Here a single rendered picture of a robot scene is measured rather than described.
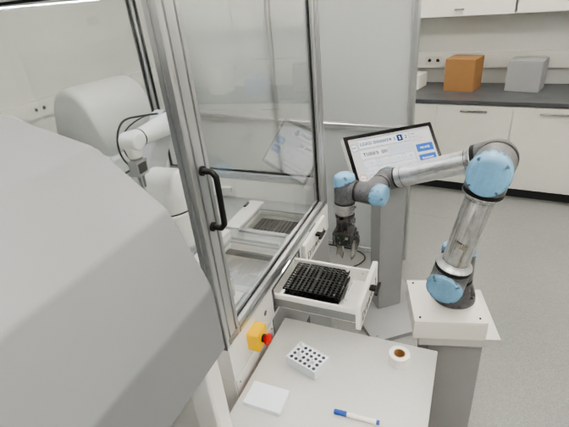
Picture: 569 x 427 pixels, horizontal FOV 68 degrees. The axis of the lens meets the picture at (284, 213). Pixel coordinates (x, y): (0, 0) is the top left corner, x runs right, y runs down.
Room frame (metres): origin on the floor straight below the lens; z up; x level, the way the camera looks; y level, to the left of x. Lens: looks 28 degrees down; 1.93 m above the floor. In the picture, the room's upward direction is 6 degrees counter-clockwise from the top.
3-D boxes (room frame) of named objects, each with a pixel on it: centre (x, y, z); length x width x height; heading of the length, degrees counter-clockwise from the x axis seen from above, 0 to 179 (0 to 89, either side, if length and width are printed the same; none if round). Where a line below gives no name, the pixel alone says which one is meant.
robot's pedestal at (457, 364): (1.23, -0.61, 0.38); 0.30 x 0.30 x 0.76; 79
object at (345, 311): (1.34, -0.09, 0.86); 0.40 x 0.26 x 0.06; 65
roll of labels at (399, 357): (1.01, -0.34, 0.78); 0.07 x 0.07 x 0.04
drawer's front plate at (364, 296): (1.25, -0.28, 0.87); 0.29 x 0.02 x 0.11; 155
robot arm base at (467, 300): (1.23, -0.61, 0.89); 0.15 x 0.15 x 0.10
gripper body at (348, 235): (1.35, -0.22, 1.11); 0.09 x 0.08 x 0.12; 154
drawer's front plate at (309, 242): (1.67, -0.13, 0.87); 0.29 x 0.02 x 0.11; 155
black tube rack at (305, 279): (1.33, -0.10, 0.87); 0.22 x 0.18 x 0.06; 65
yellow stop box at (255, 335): (1.08, 0.13, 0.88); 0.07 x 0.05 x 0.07; 155
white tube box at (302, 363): (1.04, -0.03, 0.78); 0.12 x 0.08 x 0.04; 47
